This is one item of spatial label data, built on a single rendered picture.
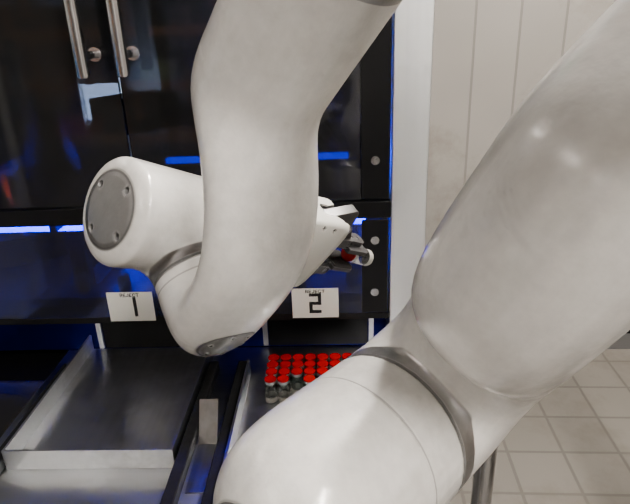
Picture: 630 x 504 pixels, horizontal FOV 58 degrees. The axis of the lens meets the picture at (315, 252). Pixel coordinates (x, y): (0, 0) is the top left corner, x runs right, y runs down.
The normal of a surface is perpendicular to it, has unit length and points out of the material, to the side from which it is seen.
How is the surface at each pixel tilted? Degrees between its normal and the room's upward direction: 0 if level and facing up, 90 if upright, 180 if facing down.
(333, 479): 34
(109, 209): 65
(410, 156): 90
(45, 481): 0
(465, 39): 90
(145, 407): 0
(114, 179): 60
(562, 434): 0
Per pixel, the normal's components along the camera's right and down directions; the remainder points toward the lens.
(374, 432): 0.35, -0.67
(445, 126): -0.06, 0.38
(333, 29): 0.19, 0.85
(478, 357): -0.57, 0.65
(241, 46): -0.56, 0.44
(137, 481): -0.04, -0.92
